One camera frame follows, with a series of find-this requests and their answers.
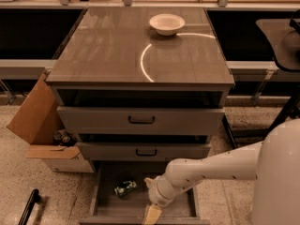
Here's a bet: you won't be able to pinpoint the white bowl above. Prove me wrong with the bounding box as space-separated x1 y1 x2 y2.
149 14 186 36

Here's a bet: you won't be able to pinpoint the middle grey drawer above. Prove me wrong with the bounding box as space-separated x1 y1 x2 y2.
77 142 210 161

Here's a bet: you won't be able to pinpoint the grey drawer cabinet with counter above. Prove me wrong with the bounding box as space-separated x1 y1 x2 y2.
46 6 236 173

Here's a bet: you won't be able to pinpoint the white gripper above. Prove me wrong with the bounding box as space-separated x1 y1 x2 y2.
142 174 187 225

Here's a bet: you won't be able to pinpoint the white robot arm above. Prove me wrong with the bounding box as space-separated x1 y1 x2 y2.
144 119 300 225

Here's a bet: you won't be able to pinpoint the cans in cardboard box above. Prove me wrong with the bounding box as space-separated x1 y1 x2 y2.
53 129 75 146

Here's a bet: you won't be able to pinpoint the bottom open grey drawer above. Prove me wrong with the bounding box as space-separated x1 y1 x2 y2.
79 161 210 225

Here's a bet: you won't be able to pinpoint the top grey drawer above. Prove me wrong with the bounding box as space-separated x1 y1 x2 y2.
57 106 224 136

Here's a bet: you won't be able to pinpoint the black bar lower left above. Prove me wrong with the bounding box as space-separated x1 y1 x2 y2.
18 188 41 225

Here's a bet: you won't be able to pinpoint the brown cardboard box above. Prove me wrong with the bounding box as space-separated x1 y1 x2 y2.
7 74 94 173

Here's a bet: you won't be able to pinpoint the crushed green can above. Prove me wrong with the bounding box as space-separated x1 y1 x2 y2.
114 180 137 198

